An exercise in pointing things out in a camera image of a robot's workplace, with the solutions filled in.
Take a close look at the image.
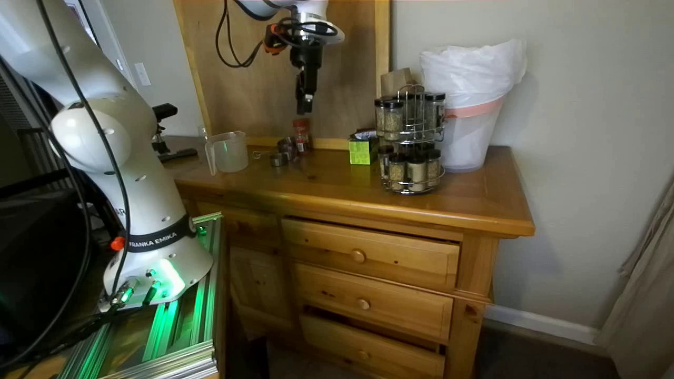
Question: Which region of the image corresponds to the green box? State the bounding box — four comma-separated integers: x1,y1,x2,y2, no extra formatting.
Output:
349,138,374,167

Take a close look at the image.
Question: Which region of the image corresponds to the red lid spice shaker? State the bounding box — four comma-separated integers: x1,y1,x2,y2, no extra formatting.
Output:
294,117,311,154

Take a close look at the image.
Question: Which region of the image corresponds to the rotating spice rack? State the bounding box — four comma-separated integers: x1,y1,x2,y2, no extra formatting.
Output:
376,87,445,196

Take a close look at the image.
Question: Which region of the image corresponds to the middle wooden drawer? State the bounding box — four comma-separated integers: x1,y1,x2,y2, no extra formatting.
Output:
296,262,454,340

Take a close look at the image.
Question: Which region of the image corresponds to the wooden dresser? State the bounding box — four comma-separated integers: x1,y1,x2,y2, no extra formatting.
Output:
168,147,536,379

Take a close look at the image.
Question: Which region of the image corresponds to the medium steel measuring cup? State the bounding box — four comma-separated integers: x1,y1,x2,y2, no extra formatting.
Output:
269,151,289,169

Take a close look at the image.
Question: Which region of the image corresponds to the wooden backboard panel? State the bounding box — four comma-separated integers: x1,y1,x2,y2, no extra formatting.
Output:
172,0,392,149

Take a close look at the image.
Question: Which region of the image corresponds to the top wooden drawer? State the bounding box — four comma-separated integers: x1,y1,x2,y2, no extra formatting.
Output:
283,219,460,290

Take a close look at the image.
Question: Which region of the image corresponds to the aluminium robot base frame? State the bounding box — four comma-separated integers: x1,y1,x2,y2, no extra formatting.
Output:
58,212,223,379

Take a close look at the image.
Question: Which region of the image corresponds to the wooden drawer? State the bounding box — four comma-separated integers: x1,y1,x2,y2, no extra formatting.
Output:
283,219,460,290
296,262,454,340
301,316,445,379

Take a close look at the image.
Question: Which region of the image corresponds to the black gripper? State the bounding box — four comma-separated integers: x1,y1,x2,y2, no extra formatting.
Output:
290,42,323,116

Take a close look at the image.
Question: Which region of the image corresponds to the bottom wooden drawer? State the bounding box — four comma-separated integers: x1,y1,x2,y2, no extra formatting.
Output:
301,316,445,379

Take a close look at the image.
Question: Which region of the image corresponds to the clear plastic measuring jug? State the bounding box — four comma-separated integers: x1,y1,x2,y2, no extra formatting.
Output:
204,130,248,174

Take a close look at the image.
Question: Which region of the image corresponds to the white lined trash bin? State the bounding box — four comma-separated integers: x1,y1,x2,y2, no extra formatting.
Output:
420,39,526,172

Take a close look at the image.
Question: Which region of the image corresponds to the brown paper bag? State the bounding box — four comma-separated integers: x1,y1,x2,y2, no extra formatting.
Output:
382,68,421,97

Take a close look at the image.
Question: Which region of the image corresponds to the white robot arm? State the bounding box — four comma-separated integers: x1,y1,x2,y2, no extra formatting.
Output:
0,0,214,310

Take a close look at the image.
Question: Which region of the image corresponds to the beige curtain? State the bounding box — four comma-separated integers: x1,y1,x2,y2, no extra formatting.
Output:
599,176,674,379

